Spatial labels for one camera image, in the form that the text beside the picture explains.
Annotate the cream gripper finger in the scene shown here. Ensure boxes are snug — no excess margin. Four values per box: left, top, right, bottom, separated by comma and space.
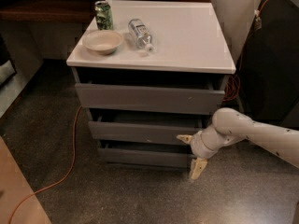
189, 158, 207, 180
177, 134, 192, 145

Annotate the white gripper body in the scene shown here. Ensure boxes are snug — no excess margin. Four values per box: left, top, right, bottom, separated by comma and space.
191, 129, 217, 159

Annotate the grey bottom drawer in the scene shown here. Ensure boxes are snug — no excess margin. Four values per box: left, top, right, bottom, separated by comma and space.
98, 141, 195, 169

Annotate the grey drawer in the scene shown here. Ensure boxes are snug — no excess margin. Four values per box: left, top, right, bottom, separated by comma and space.
98, 141, 195, 169
75, 83, 224, 115
89, 110, 209, 145

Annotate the clear blue plastic bottle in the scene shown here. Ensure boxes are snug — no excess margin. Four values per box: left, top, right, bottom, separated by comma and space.
128, 19, 153, 52

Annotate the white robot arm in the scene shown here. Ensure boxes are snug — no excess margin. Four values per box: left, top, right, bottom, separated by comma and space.
177, 107, 299, 180

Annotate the grey top drawer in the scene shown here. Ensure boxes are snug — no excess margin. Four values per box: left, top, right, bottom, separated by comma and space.
75, 83, 224, 115

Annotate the grey middle drawer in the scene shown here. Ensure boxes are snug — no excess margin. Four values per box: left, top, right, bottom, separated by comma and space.
89, 110, 209, 145

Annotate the white and grey drawer cabinet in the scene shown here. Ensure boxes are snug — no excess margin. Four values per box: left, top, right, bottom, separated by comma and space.
65, 0, 236, 173

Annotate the white bowl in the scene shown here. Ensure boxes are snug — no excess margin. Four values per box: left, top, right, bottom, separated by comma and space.
82, 30, 123, 55

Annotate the green soda can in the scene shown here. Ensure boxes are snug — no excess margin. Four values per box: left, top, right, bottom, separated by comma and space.
94, 1, 114, 30

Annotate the dark wooden desk top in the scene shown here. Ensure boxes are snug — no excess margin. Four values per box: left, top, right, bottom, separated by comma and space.
0, 0, 210, 23

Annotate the orange extension cable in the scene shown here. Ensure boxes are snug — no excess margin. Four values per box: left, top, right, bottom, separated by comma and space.
7, 0, 299, 224

